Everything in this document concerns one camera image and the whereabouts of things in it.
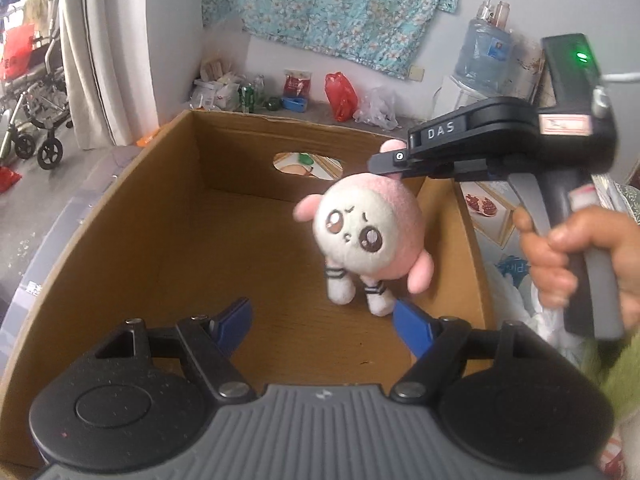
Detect red plastic bag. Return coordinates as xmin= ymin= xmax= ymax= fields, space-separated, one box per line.
xmin=325 ymin=71 xmax=360 ymax=122

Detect brown cardboard box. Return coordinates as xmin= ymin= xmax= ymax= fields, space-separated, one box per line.
xmin=0 ymin=109 xmax=497 ymax=466

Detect white crumpled bag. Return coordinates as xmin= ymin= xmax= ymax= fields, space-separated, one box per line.
xmin=192 ymin=60 xmax=246 ymax=111

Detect blue water jug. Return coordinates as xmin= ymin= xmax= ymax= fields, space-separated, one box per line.
xmin=455 ymin=15 xmax=516 ymax=98

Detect white curtain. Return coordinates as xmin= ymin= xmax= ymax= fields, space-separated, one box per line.
xmin=60 ymin=0 xmax=208 ymax=151

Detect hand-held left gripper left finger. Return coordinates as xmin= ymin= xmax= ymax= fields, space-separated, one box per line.
xmin=95 ymin=297 xmax=258 ymax=403

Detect teal floral wall cloth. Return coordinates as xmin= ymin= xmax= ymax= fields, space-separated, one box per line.
xmin=202 ymin=0 xmax=471 ymax=81

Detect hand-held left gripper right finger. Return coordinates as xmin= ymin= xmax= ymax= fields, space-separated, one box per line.
xmin=390 ymin=300 xmax=541 ymax=403

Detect translucent plastic bag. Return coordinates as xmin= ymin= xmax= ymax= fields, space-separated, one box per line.
xmin=487 ymin=255 xmax=571 ymax=343

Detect person's right hand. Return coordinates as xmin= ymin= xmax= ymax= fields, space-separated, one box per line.
xmin=514 ymin=205 xmax=640 ymax=328

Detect wheelchair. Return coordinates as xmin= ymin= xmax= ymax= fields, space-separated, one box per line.
xmin=0 ymin=0 xmax=76 ymax=171

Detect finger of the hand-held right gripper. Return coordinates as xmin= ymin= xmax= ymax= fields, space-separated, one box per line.
xmin=367 ymin=147 xmax=453 ymax=181

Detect white water dispenser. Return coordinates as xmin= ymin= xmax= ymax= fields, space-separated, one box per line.
xmin=431 ymin=75 xmax=488 ymax=122

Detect red jar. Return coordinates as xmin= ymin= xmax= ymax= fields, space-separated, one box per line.
xmin=283 ymin=71 xmax=312 ymax=101

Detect pink white plush toy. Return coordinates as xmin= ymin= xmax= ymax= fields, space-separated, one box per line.
xmin=292 ymin=140 xmax=435 ymax=317

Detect green fuzzy cloth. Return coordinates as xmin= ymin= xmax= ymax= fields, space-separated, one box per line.
xmin=597 ymin=332 xmax=640 ymax=423

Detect patterned cloth roll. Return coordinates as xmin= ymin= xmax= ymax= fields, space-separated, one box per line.
xmin=515 ymin=35 xmax=548 ymax=106

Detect clear plastic bag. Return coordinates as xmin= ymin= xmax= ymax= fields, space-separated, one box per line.
xmin=354 ymin=85 xmax=401 ymax=131

